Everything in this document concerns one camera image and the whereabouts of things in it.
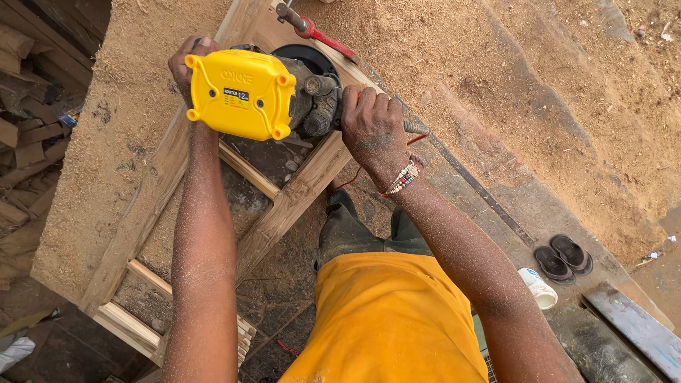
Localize person's right hand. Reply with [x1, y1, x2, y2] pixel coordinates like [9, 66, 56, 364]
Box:
[340, 85, 411, 188]

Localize person's left hand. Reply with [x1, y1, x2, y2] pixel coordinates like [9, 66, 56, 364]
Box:
[168, 35, 220, 109]

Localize yellow wood router machine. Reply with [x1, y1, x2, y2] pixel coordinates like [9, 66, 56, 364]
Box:
[184, 44, 432, 142]

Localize person's dark trousers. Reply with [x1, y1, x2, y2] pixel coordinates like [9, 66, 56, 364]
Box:
[314, 189, 434, 267]

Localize heap of wood scraps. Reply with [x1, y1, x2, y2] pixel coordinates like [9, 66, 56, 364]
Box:
[0, 0, 112, 290]

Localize person's yellow shirt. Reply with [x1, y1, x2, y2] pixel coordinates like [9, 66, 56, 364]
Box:
[278, 251, 489, 383]

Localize dark sandal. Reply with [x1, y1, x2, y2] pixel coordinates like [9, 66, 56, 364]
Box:
[533, 246, 576, 286]
[550, 234, 594, 276]

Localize white plastic cup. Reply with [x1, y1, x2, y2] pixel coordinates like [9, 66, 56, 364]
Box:
[517, 267, 559, 310]

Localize grey painted plank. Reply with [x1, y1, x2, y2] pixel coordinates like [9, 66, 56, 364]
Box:
[583, 282, 681, 383]

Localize white plastic bag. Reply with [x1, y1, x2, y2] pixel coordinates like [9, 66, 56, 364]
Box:
[0, 336, 37, 374]

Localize red power cable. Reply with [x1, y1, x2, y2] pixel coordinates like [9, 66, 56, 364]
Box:
[331, 134, 430, 192]

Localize beaded wrist bracelet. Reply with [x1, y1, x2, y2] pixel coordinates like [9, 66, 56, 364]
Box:
[379, 152, 426, 199]

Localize red handled clamp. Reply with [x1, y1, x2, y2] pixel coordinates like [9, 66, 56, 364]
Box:
[275, 1, 360, 63]

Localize wooden frame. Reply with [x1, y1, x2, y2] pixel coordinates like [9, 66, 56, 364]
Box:
[79, 0, 385, 368]

